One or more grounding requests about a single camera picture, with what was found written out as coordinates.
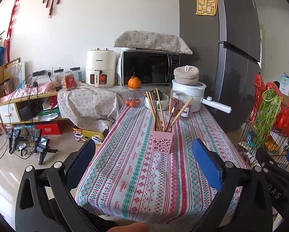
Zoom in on wooden chopstick two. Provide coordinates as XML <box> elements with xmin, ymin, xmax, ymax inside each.
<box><xmin>148</xmin><ymin>92</ymin><xmax>162</xmax><ymax>131</ymax></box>

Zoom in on red box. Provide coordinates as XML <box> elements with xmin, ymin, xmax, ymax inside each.
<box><xmin>35</xmin><ymin>120</ymin><xmax>65</xmax><ymax>136</ymax></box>

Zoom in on pink perforated utensil holder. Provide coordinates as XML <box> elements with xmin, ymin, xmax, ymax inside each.
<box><xmin>151</xmin><ymin>131</ymin><xmax>174</xmax><ymax>154</ymax></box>

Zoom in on red plastic bag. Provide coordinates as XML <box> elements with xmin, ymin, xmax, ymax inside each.
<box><xmin>249</xmin><ymin>74</ymin><xmax>289</xmax><ymax>137</ymax></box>

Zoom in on cream air fryer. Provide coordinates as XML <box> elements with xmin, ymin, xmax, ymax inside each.
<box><xmin>85</xmin><ymin>48</ymin><xmax>116</xmax><ymax>88</ymax></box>

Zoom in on black chopstick two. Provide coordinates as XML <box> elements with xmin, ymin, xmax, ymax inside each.
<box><xmin>165</xmin><ymin>106</ymin><xmax>176</xmax><ymax>132</ymax></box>

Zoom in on wooden chopstick three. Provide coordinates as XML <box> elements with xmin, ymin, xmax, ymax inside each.
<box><xmin>151</xmin><ymin>93</ymin><xmax>163</xmax><ymax>131</ymax></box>

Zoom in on yellow fridge note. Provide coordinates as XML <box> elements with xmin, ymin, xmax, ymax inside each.
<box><xmin>196</xmin><ymin>0</ymin><xmax>218</xmax><ymax>16</ymax></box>

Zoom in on black chopstick one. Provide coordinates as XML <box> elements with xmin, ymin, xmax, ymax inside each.
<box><xmin>165</xmin><ymin>102</ymin><xmax>177</xmax><ymax>132</ymax></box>

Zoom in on yellow cardboard box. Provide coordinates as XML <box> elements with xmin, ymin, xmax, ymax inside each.
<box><xmin>72</xmin><ymin>127</ymin><xmax>108</xmax><ymax>146</ymax></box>

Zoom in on floral pillow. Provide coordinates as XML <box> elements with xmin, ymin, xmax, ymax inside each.
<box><xmin>114</xmin><ymin>30</ymin><xmax>193</xmax><ymax>55</ymax></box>

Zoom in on clear jar with tomatoes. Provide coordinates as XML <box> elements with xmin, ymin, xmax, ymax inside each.
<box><xmin>124</xmin><ymin>87</ymin><xmax>145</xmax><ymax>108</ymax></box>

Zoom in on jar of red goji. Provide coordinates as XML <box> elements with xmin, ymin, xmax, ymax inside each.
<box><xmin>171</xmin><ymin>90</ymin><xmax>182</xmax><ymax>117</ymax></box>

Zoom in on operator thumb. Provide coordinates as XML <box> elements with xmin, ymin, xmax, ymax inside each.
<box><xmin>107</xmin><ymin>222</ymin><xmax>150</xmax><ymax>232</ymax></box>

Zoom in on patterned woven tablecloth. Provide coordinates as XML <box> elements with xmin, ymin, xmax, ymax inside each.
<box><xmin>75</xmin><ymin>107</ymin><xmax>247</xmax><ymax>225</ymax></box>

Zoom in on wooden chopstick five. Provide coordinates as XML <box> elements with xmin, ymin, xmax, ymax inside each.
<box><xmin>167</xmin><ymin>96</ymin><xmax>193</xmax><ymax>130</ymax></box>

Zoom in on orange tangerine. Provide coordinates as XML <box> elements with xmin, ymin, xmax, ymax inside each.
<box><xmin>128</xmin><ymin>75</ymin><xmax>141</xmax><ymax>89</ymax></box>

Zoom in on black wire rack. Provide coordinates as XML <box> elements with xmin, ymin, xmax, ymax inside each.
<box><xmin>236</xmin><ymin>118</ymin><xmax>289</xmax><ymax>170</ymax></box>

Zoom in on wooden chopstick four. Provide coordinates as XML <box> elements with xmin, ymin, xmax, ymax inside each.
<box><xmin>155</xmin><ymin>87</ymin><xmax>165</xmax><ymax>131</ymax></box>

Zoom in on woven lidded basket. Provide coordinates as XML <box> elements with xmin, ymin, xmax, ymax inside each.
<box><xmin>174</xmin><ymin>66</ymin><xmax>199</xmax><ymax>85</ymax></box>

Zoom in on grey refrigerator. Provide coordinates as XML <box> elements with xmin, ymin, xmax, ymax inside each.
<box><xmin>179</xmin><ymin>0</ymin><xmax>261</xmax><ymax>132</ymax></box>

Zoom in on wooden shelf cabinet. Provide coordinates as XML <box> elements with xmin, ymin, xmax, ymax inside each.
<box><xmin>0</xmin><ymin>65</ymin><xmax>57</xmax><ymax>125</ymax></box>

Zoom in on white bowl green knob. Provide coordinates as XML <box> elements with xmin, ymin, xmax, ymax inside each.
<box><xmin>144</xmin><ymin>94</ymin><xmax>169</xmax><ymax>111</ymax></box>

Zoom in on white electric cooking pot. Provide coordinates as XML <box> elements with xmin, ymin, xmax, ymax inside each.
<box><xmin>172</xmin><ymin>80</ymin><xmax>232</xmax><ymax>114</ymax></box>

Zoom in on dark green squash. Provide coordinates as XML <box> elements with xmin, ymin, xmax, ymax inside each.
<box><xmin>152</xmin><ymin>89</ymin><xmax>169</xmax><ymax>101</ymax></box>

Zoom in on wooden chopstick one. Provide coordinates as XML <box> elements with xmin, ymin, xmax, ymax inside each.
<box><xmin>146</xmin><ymin>91</ymin><xmax>158</xmax><ymax>131</ymax></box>

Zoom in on black microwave oven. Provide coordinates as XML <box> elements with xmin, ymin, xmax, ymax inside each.
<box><xmin>117</xmin><ymin>49</ymin><xmax>180</xmax><ymax>85</ymax></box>

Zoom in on floral cloth cover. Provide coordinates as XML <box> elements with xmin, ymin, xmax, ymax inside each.
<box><xmin>57</xmin><ymin>82</ymin><xmax>173</xmax><ymax>134</ymax></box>

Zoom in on green vegetable bunch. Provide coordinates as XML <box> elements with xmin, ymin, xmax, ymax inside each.
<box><xmin>254</xmin><ymin>89</ymin><xmax>282</xmax><ymax>148</ymax></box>

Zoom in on red snack bag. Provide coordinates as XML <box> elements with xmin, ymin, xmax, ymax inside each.
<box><xmin>62</xmin><ymin>73</ymin><xmax>77</xmax><ymax>91</ymax></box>

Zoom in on black spare gripper on floor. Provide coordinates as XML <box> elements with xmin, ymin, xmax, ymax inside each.
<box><xmin>33</xmin><ymin>129</ymin><xmax>58</xmax><ymax>165</ymax></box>

